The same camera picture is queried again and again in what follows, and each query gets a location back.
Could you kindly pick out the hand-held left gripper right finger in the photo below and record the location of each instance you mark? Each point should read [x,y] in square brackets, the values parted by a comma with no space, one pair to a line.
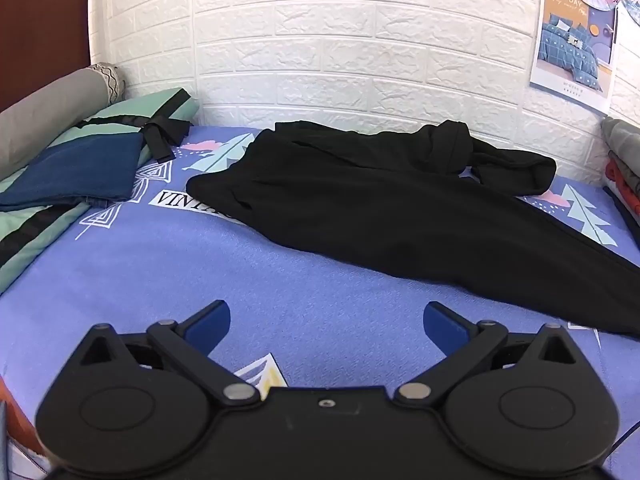
[440,327]

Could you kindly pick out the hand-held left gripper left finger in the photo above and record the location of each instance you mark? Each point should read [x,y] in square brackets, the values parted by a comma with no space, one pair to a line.
[212,327]

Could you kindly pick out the black pants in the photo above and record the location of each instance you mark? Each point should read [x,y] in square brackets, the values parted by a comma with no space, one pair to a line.
[375,210]

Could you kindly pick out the blue printed bedsheet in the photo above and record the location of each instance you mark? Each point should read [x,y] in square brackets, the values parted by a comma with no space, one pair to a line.
[200,270]

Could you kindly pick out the navy blue folded cloth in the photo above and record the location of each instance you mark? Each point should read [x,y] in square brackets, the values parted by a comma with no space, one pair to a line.
[75,170]

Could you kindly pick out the orange folded garment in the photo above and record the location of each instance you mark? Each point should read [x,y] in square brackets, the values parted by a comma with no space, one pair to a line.
[625,187]

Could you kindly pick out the green black striped quilt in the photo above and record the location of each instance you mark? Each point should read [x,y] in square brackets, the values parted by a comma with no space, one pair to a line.
[150,102]

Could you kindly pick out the grey folded garment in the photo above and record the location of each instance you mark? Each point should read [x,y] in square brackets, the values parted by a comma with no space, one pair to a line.
[624,145]

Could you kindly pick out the grey patterned pillow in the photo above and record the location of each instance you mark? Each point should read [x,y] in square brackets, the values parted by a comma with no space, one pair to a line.
[114,80]

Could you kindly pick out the grey rolled blanket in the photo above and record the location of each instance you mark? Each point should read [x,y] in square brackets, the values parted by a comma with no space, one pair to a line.
[50,105]

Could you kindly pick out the brown wooden headboard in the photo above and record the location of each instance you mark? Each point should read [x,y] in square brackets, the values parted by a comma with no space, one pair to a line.
[45,20]

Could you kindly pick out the wall poster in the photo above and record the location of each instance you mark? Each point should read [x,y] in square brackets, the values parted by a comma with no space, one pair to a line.
[570,45]

